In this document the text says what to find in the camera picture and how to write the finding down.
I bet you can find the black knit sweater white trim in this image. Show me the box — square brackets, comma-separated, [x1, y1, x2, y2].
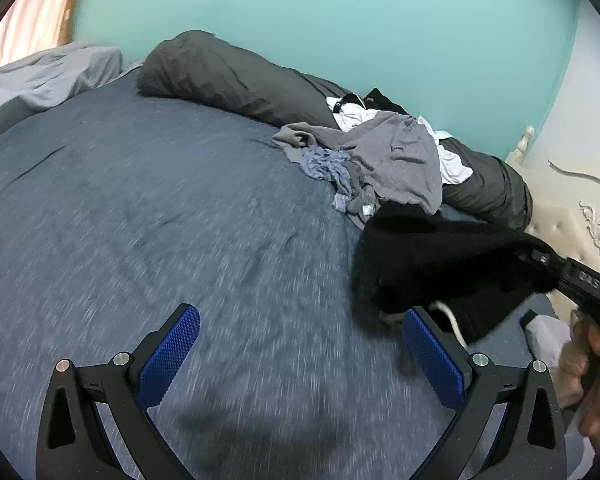
[351, 203, 559, 344]

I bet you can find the person's right hand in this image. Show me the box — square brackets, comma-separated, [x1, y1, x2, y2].
[554, 318, 600, 455]

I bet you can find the folded light grey garment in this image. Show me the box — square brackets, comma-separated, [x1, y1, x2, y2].
[520, 310, 573, 376]

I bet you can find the cream tufted headboard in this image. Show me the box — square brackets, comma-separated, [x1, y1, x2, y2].
[504, 124, 600, 321]

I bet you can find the blue patterned bed sheet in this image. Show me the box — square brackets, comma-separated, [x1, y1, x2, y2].
[0, 75, 450, 479]

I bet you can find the grey t-shirt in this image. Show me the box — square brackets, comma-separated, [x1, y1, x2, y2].
[273, 112, 442, 226]

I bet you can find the blue-grey crumpled cloth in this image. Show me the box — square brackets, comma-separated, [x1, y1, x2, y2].
[300, 146, 352, 214]

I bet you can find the white shirt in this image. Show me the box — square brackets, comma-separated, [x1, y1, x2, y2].
[325, 93, 474, 185]

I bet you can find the light grey pillow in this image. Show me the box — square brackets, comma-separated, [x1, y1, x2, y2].
[0, 41, 143, 135]

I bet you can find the dark grey rolled duvet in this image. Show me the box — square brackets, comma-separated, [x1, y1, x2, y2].
[137, 30, 533, 230]

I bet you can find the orange curtain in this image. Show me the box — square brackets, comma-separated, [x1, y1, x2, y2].
[0, 0, 76, 67]

